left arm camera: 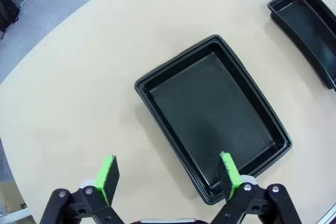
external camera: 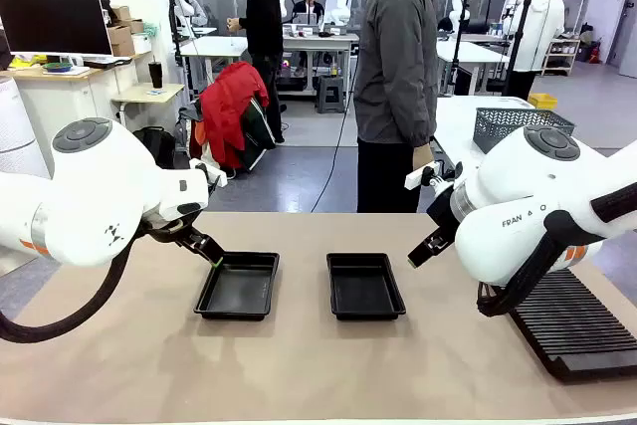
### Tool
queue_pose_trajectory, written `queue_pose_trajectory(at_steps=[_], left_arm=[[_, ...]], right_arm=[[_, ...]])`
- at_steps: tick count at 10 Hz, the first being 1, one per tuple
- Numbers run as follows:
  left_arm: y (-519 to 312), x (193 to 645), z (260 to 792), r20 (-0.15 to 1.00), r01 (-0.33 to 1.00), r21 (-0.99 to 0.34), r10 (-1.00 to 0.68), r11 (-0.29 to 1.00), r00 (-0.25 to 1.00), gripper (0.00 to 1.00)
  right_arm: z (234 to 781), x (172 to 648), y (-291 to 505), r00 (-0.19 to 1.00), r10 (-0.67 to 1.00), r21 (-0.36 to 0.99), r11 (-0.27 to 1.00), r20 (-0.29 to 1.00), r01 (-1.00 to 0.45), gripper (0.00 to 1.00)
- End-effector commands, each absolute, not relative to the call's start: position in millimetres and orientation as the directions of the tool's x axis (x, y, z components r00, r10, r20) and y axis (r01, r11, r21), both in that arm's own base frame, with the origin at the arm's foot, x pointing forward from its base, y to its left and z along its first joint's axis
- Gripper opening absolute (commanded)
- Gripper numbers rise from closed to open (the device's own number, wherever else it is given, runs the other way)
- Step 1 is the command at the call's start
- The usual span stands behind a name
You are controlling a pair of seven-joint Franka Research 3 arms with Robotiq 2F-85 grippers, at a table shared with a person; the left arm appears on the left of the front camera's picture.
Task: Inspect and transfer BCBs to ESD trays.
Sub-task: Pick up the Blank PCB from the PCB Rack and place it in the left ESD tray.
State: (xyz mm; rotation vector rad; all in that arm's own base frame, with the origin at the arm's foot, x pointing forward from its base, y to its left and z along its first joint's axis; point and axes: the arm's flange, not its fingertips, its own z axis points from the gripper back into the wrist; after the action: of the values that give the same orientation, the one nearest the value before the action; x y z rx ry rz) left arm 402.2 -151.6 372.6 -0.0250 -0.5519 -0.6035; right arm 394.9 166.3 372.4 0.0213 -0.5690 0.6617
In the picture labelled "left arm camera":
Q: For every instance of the black backpack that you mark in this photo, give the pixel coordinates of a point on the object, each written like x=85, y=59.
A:
x=6, y=11

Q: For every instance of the brown cardboard box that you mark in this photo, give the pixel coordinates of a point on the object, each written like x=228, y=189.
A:
x=10, y=197

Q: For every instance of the black plastic ESD tray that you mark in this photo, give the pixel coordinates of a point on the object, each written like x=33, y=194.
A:
x=307, y=24
x=210, y=103

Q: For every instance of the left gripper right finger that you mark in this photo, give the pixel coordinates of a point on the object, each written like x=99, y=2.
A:
x=228, y=179

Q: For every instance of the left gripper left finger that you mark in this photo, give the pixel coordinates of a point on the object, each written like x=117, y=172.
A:
x=110, y=182

